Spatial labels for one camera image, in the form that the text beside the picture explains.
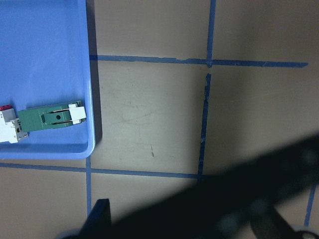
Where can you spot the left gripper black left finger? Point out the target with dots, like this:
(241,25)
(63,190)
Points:
(98,221)

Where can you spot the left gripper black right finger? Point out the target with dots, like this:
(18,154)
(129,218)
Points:
(271,225)

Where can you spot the green terminal block module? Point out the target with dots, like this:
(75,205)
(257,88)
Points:
(52,116)

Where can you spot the white circuit breaker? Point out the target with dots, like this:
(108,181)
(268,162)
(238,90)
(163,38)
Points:
(10,126)

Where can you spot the blue plastic tray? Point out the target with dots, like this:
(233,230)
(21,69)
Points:
(44,60)

